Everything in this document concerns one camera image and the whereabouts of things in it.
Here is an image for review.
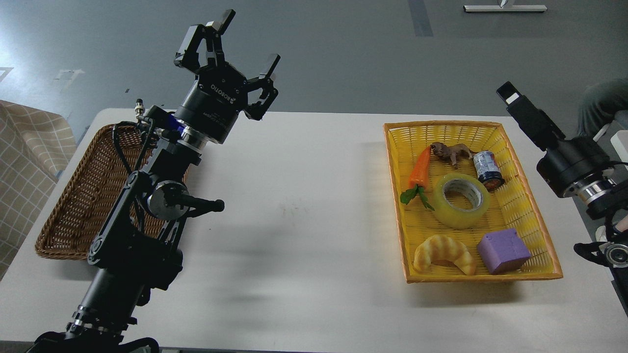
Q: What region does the brown wicker basket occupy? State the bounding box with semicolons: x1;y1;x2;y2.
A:
35;123;189;260

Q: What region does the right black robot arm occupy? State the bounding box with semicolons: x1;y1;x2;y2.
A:
496;82;628;307

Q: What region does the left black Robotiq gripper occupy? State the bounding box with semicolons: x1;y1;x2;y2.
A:
174;9;281;144

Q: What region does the yellow plastic basket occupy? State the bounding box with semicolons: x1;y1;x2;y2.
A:
383;120;563;283

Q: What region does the small blue white can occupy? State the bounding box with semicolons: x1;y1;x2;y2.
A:
473;150;505;192

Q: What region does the orange toy carrot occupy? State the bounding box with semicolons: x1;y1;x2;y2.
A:
399;145;435;211

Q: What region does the beige checkered cloth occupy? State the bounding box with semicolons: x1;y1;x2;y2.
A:
0;101;77;276

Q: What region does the yellow tape roll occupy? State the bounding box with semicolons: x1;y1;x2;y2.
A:
431;173;491;230

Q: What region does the purple foam cube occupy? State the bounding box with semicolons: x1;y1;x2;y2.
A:
477;228;532;275

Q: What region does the toy croissant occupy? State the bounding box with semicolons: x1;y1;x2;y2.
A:
413;235;477;276

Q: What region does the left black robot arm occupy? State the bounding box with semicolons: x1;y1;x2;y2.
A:
29;9;280;353

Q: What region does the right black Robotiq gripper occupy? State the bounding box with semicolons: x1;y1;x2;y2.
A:
496;82;616;199

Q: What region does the brown toy animal figure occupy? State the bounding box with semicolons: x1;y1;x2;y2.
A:
429;142;477;170

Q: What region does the person in green trousers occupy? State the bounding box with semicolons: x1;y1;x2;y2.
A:
576;77;628;138

